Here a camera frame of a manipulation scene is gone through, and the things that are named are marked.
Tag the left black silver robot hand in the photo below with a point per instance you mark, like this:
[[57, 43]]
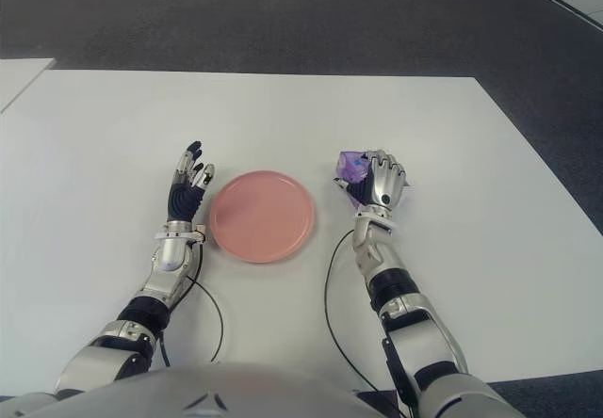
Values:
[[184, 201]]

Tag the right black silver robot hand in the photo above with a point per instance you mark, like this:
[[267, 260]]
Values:
[[386, 182]]

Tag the purple tissue paper pack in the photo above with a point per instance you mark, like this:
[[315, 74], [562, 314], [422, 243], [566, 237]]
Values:
[[348, 164]]

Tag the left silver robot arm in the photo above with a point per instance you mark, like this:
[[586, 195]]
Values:
[[165, 258]]

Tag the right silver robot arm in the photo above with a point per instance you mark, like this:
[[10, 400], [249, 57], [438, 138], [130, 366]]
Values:
[[424, 338]]

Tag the pink round plate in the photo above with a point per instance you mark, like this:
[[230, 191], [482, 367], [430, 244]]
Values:
[[261, 215]]

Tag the silver robot torso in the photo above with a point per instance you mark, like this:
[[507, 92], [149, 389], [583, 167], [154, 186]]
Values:
[[212, 392]]

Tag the white side table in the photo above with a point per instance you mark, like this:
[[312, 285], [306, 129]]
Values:
[[23, 72]]

